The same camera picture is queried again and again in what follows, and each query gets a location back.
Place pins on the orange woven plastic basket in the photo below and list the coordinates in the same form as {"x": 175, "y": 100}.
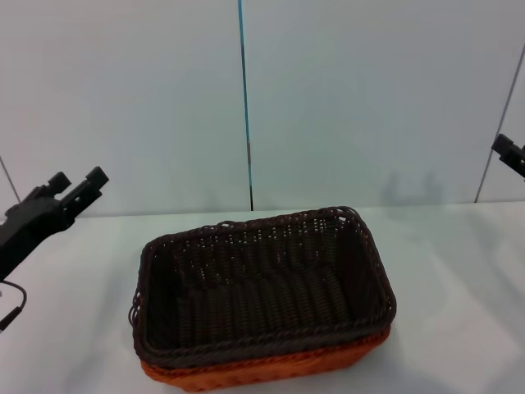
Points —
{"x": 262, "y": 371}

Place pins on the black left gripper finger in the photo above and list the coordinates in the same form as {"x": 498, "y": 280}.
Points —
{"x": 88, "y": 186}
{"x": 57, "y": 184}

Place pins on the dark brown woven basket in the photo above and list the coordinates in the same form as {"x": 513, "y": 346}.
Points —
{"x": 262, "y": 303}

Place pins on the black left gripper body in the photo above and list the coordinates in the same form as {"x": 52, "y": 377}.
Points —
{"x": 28, "y": 230}

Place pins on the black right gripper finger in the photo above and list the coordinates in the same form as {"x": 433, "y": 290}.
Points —
{"x": 510, "y": 154}

